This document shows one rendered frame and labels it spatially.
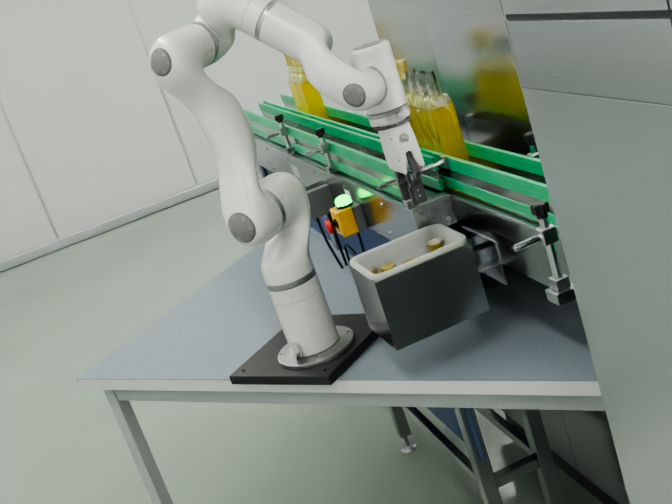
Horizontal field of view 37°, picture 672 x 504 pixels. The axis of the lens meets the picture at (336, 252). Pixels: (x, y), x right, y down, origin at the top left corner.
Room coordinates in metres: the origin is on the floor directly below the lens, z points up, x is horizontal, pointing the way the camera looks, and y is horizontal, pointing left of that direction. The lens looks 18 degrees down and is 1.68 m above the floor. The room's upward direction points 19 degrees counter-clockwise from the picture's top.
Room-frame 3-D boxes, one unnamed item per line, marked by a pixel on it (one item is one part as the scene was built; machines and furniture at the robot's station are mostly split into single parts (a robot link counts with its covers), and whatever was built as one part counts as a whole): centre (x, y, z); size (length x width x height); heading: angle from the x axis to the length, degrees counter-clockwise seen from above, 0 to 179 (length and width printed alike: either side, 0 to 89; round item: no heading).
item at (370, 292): (1.99, -0.17, 0.92); 0.27 x 0.17 x 0.15; 102
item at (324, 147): (2.69, -0.04, 1.11); 0.07 x 0.04 x 0.13; 102
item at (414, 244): (1.98, -0.14, 0.97); 0.22 x 0.17 x 0.09; 102
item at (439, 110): (2.21, -0.32, 1.16); 0.06 x 0.06 x 0.21; 12
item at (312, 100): (3.29, -0.09, 1.19); 0.06 x 0.06 x 0.28; 12
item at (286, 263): (2.21, 0.10, 1.08); 0.19 x 0.12 x 0.24; 146
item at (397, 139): (1.97, -0.19, 1.23); 0.10 x 0.07 x 0.11; 12
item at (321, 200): (2.79, 0.00, 0.96); 0.08 x 0.08 x 0.08; 12
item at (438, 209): (2.12, -0.23, 1.02); 0.09 x 0.04 x 0.07; 102
